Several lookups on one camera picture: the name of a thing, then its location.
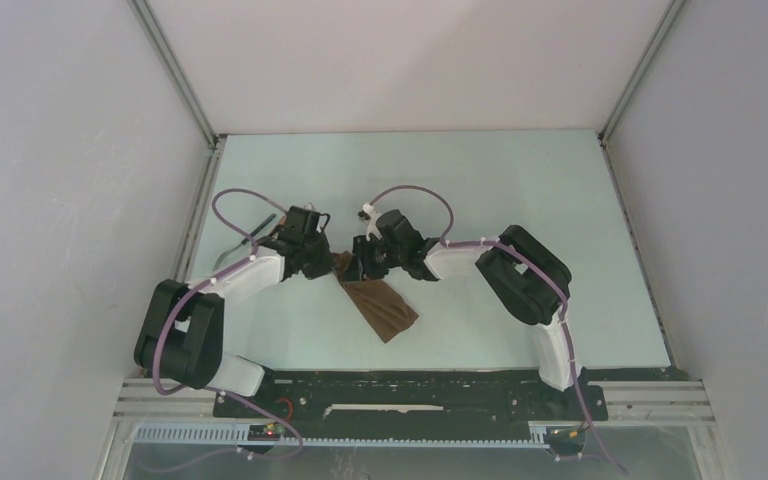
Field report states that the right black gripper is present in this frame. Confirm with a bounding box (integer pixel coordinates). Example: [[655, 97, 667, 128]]
[[341, 234, 406, 282]]

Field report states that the brown cloth napkin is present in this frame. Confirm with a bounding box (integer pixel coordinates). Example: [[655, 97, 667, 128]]
[[332, 251, 419, 344]]

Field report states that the fork with dark handle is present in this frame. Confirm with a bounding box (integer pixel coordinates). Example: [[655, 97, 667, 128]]
[[212, 214, 277, 271]]

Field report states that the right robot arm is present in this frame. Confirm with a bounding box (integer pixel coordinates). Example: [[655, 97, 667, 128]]
[[340, 204, 582, 418]]

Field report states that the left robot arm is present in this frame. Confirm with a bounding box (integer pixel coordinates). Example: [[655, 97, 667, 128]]
[[134, 206, 334, 417]]

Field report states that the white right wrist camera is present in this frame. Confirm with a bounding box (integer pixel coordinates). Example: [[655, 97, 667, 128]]
[[358, 203, 383, 241]]

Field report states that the white toothed cable duct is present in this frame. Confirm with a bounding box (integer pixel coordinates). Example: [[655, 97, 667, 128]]
[[133, 422, 548, 449]]

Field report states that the left corner aluminium post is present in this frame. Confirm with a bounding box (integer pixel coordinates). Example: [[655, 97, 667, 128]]
[[128, 0, 219, 148]]

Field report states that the corner aluminium post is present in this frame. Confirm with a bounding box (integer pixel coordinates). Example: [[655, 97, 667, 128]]
[[599, 0, 690, 145], [128, 0, 219, 148]]

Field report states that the aluminium frame rail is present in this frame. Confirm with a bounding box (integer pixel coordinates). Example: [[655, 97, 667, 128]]
[[114, 378, 715, 427]]

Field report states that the right corner aluminium post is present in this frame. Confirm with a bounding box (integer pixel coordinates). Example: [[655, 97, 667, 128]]
[[599, 0, 690, 145]]

